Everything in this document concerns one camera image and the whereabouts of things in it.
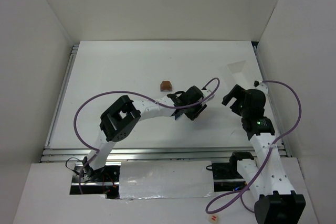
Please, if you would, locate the white perforated plastic basket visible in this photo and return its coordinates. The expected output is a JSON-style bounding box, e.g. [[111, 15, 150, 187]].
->
[[219, 60, 262, 91]]

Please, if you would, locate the brown wedge wood block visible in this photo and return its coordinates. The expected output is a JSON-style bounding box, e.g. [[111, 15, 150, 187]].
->
[[160, 80, 172, 87]]

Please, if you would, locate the brown arch wood block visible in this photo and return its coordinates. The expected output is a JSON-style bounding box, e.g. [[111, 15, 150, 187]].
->
[[160, 87, 172, 92]]

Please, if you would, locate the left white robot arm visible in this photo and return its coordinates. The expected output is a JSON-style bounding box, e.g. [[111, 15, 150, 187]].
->
[[73, 86, 214, 181]]

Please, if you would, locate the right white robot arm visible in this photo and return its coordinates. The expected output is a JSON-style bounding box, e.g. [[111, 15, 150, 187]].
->
[[222, 84, 306, 223]]

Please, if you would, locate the blue triangle wood block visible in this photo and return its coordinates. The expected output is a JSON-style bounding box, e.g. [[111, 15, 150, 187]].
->
[[173, 110, 183, 120]]

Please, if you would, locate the silver foil sheet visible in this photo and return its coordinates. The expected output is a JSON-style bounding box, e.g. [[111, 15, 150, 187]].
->
[[119, 161, 214, 199]]

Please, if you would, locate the small letter N tile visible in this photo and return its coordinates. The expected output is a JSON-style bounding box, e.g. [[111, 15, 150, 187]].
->
[[208, 213, 219, 224]]

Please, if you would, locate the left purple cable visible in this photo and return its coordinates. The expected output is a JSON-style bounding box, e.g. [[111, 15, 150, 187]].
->
[[73, 77, 221, 195]]

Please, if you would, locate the purple cable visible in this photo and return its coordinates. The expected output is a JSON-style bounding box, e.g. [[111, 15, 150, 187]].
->
[[205, 79, 302, 215], [73, 77, 221, 195]]

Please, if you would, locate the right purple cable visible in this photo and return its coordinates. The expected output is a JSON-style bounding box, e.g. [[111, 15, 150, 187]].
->
[[205, 79, 302, 215]]

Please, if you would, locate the aluminium rail frame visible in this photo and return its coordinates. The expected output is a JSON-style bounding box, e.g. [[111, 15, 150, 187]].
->
[[40, 41, 292, 163]]

